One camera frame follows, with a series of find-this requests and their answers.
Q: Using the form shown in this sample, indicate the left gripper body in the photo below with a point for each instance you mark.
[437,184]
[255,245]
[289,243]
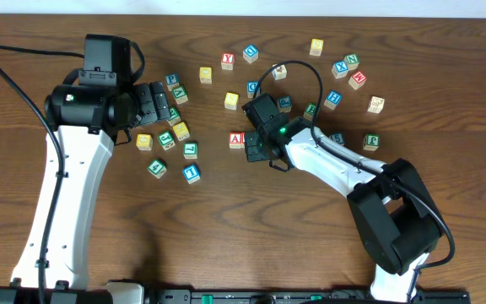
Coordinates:
[143,104]

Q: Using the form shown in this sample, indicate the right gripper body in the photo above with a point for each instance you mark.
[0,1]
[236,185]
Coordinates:
[256,146]

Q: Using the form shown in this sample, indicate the red A block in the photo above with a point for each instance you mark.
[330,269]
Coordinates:
[234,140]

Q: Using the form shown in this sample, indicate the red I block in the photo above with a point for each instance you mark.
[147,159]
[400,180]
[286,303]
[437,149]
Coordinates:
[243,140]

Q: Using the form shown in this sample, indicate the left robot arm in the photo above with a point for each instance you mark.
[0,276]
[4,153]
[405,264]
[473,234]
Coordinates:
[83,117]

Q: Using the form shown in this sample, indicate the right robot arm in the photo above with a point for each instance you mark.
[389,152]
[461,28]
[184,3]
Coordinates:
[397,220]

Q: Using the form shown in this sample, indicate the blue P block centre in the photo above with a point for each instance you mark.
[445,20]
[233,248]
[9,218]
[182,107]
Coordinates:
[285,104]

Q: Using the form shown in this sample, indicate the blue p block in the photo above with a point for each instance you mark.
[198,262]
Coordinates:
[285,104]
[172,81]

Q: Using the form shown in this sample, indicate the green B block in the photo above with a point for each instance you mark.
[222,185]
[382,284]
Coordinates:
[310,111]

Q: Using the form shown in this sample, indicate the yellow block centre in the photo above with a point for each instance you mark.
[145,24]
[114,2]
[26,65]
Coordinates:
[231,101]

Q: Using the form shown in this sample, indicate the blue D block middle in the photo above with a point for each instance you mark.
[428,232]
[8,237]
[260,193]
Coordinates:
[252,89]

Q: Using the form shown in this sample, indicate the blue d block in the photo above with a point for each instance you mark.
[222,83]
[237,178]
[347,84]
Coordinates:
[251,53]
[252,89]

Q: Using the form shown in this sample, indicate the blue P block left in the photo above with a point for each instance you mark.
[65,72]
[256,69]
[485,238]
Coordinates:
[172,81]

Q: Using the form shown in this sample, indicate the white picture block centre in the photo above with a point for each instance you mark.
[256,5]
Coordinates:
[279,72]

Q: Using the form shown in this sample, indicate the blue 5 block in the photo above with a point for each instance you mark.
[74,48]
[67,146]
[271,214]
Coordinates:
[338,138]

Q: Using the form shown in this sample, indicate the blue H block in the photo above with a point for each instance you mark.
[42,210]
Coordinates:
[332,100]

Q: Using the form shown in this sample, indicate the green 7 block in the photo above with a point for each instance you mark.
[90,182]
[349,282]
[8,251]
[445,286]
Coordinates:
[190,151]

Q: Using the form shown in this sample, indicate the blue L block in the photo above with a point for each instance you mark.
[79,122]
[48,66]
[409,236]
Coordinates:
[191,174]

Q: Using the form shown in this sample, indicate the yellow block tilted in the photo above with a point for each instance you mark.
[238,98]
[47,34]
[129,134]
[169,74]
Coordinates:
[181,131]

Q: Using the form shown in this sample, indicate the green R block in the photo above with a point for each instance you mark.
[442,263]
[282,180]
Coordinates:
[175,117]

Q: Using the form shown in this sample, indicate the yellow block far left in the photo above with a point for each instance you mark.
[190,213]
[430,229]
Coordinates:
[144,142]

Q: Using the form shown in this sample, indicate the blue D block top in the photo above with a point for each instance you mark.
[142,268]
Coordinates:
[251,53]

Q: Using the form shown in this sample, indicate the red Y block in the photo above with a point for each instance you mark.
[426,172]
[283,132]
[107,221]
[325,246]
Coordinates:
[227,61]

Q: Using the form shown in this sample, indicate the yellow block upper left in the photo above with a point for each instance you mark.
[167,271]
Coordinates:
[206,75]

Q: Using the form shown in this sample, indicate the green J block left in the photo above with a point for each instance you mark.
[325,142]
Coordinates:
[166,140]

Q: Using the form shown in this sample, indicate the green j block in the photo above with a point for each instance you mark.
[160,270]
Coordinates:
[371,142]
[166,140]

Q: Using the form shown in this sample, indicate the blue X block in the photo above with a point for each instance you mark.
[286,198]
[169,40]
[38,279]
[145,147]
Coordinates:
[340,69]

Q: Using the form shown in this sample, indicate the green J block right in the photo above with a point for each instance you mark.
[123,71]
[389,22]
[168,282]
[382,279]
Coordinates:
[371,142]

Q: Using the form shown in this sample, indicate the yellow block top right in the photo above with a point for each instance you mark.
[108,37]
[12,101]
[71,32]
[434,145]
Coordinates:
[316,47]

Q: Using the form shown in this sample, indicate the red M block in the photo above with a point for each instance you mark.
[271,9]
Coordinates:
[357,80]

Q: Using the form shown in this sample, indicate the white block far right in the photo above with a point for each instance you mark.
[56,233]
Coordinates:
[376,104]

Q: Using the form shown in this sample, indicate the green 4 block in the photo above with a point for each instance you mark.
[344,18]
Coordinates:
[157,168]

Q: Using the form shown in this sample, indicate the green N block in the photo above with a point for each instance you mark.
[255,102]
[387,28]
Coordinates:
[352,61]

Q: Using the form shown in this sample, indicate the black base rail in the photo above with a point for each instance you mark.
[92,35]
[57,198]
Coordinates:
[180,296]

